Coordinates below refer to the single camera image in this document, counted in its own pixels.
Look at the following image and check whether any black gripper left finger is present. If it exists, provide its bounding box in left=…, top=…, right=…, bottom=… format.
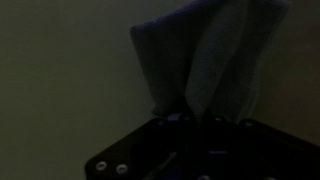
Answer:
left=167, top=100, right=193, bottom=122

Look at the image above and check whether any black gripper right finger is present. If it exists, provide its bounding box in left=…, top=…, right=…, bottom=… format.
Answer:
left=202, top=109, right=229, bottom=124

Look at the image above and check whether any blue cloth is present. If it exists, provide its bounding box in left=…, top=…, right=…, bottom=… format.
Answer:
left=130, top=0, right=291, bottom=122

